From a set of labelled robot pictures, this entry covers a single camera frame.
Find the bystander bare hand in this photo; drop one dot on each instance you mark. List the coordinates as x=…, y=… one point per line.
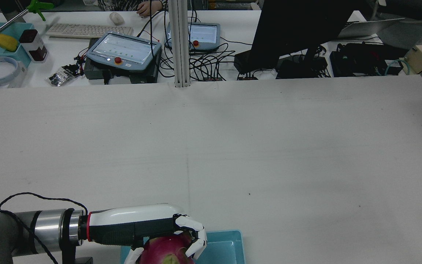
x=150, y=8

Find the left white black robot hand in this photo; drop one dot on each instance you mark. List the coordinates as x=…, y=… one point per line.
x=123, y=223

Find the pink dragon fruit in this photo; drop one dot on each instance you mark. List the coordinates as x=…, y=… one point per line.
x=163, y=249

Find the left UR5e robot arm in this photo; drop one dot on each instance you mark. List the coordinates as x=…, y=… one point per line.
x=46, y=227

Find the white computer mouse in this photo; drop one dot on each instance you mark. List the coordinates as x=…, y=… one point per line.
x=116, y=18

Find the teach pendant with red button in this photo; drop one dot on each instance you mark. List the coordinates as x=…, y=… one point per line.
x=203, y=35
x=123, y=47

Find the white computer keyboard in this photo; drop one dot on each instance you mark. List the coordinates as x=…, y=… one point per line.
x=86, y=31

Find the black box under pendant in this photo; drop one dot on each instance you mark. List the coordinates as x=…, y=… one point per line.
x=93, y=73

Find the grey USB hub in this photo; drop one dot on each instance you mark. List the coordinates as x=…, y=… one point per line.
x=247, y=77
x=213, y=78

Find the small black box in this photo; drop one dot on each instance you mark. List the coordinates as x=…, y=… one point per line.
x=242, y=60

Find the light blue plastic bin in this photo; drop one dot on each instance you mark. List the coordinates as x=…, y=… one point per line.
x=225, y=249

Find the bag of black parts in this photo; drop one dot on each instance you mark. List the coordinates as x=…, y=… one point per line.
x=60, y=76

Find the green plastic clip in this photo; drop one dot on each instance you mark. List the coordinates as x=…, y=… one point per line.
x=37, y=5

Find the dark red jar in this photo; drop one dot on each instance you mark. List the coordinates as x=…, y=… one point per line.
x=35, y=49

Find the yellow toy fruit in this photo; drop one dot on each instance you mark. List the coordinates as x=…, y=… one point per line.
x=6, y=42

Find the black computer monitor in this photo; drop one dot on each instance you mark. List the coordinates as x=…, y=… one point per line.
x=299, y=25

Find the metal rod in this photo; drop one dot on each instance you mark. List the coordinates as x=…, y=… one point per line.
x=2, y=27

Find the silver laptop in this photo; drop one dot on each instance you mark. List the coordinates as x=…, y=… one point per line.
x=368, y=27

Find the grey office chair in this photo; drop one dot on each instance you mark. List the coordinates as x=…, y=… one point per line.
x=408, y=33

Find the wooden block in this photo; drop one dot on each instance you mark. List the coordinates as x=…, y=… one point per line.
x=421, y=58

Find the aluminium profile post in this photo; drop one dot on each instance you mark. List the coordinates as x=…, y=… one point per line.
x=179, y=44

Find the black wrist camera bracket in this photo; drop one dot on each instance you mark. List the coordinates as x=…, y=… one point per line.
x=68, y=253

